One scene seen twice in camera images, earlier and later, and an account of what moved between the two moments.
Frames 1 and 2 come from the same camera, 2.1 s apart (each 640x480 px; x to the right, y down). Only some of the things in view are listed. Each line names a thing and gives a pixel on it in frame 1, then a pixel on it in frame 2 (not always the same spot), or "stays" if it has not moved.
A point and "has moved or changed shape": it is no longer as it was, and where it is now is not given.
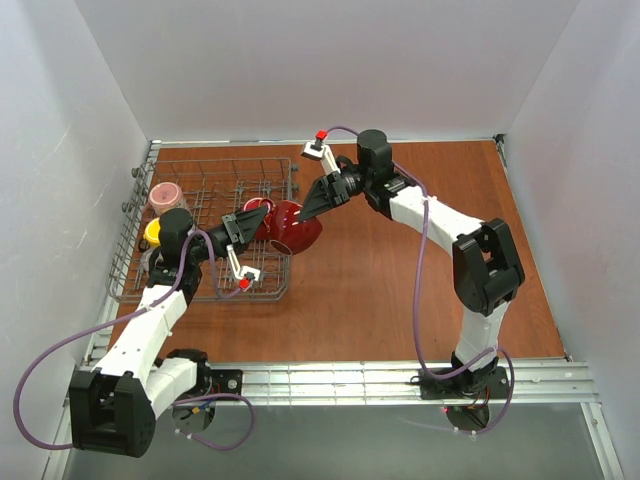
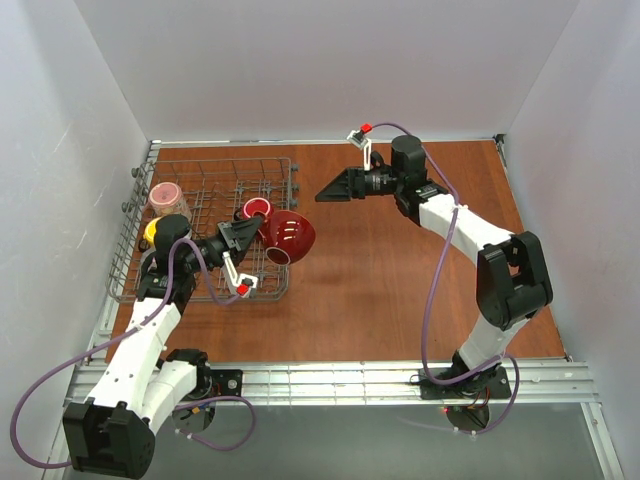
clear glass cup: (145, 258) stays
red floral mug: (288, 235) has moved or changed shape
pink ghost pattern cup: (164, 196) stays
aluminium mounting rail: (399, 385) stays
